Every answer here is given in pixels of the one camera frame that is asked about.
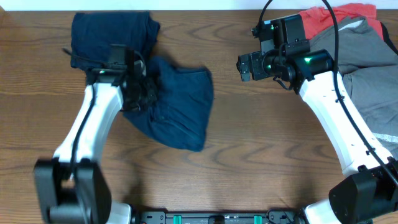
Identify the grey shorts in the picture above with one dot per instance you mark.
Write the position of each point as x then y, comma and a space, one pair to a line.
369, 70

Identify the folded navy blue garment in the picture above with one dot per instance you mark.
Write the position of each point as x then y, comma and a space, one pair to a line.
93, 34

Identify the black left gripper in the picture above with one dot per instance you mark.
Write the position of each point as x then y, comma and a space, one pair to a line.
151, 96

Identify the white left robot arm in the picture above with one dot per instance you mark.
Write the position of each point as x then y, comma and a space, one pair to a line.
70, 186

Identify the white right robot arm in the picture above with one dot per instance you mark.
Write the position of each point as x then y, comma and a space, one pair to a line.
369, 187

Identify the red orange shirt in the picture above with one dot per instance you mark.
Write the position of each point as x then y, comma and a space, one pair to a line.
317, 19

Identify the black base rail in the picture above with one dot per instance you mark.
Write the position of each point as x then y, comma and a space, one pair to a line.
217, 218

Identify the navy blue shorts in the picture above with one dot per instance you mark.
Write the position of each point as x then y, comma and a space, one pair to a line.
180, 116

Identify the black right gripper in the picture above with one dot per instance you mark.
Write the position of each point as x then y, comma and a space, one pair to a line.
256, 58

